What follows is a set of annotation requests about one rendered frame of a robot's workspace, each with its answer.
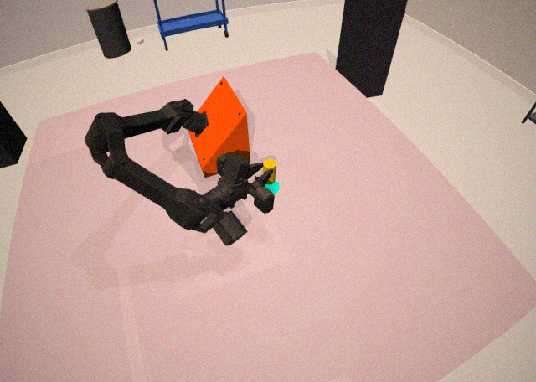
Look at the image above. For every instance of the yellow cylinder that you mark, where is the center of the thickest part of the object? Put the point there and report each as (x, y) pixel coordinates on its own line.
(269, 164)

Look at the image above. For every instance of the cyan circle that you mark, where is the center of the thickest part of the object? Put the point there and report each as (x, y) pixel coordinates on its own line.
(274, 188)

